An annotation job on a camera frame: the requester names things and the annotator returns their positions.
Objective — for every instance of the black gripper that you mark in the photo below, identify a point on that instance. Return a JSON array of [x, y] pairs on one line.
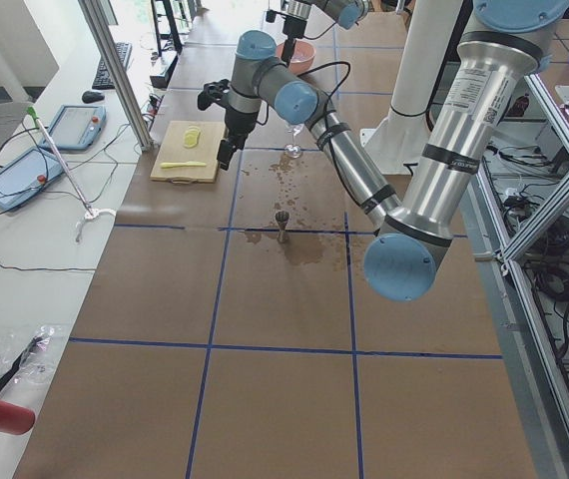
[[239, 121], [294, 26]]

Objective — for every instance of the steel jigger measuring cup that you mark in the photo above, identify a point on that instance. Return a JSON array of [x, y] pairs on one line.
[[282, 218]]

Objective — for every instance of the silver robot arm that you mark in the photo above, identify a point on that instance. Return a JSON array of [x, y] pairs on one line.
[[345, 13], [460, 66]]

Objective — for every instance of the clear wine glass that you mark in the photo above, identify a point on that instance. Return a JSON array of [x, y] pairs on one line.
[[292, 149]]

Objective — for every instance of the pink bowl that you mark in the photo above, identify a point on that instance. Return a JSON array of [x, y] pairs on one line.
[[303, 57]]

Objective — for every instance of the bamboo cutting board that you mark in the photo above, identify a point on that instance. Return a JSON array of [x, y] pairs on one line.
[[172, 150]]

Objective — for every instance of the yellow plastic knife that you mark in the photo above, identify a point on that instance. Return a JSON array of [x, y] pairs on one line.
[[186, 164]]

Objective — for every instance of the black computer mouse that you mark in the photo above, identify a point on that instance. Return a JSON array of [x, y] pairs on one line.
[[91, 96]]

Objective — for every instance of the green clip stick stand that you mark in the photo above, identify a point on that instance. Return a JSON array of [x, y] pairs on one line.
[[91, 213]]

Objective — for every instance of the blue teach pendant far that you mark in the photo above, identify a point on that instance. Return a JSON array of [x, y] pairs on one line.
[[75, 128]]

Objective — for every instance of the blue teach pendant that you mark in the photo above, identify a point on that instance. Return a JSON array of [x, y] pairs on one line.
[[75, 128], [26, 176]]

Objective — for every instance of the blue teach pendant near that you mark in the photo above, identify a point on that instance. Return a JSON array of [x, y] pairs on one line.
[[26, 176]]

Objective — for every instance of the black tool in bag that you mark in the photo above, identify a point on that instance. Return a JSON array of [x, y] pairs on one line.
[[36, 344]]

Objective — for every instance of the clear plastic bag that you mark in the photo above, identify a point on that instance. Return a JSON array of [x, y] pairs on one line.
[[41, 368]]

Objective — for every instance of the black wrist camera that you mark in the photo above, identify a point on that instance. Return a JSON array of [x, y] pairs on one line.
[[214, 93], [271, 15]]

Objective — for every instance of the aluminium frame post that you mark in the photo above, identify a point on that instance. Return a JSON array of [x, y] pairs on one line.
[[97, 22]]

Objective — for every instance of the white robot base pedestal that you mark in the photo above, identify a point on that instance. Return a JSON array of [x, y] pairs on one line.
[[402, 134]]

